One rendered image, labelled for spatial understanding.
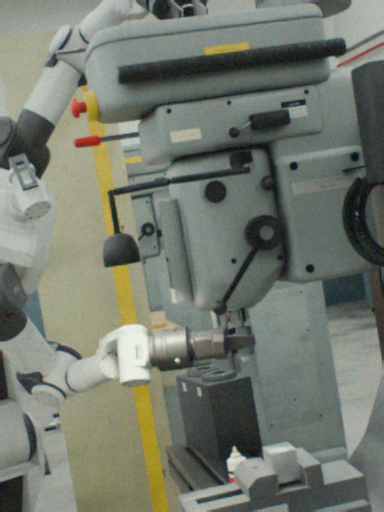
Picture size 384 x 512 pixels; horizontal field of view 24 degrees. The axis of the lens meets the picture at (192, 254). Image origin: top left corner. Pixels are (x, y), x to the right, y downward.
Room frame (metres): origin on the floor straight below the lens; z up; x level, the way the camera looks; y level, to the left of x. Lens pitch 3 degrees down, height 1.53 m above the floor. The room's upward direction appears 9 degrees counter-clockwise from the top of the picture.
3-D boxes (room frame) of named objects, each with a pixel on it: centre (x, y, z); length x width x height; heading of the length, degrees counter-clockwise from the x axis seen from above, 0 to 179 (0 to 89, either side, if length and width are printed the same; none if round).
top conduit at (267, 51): (1.71, -0.14, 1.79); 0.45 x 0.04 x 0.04; 102
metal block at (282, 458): (1.70, -0.10, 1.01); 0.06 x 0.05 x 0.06; 10
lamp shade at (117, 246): (1.72, 0.14, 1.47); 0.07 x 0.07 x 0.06
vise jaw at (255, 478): (1.69, -0.05, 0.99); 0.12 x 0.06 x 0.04; 10
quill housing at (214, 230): (1.84, -0.08, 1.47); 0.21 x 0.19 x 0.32; 12
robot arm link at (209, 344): (1.85, 0.02, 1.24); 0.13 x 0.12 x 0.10; 174
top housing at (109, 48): (1.85, -0.09, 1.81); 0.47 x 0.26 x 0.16; 102
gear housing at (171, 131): (1.85, -0.11, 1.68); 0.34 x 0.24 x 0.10; 102
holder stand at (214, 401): (2.27, 0.00, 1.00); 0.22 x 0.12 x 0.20; 22
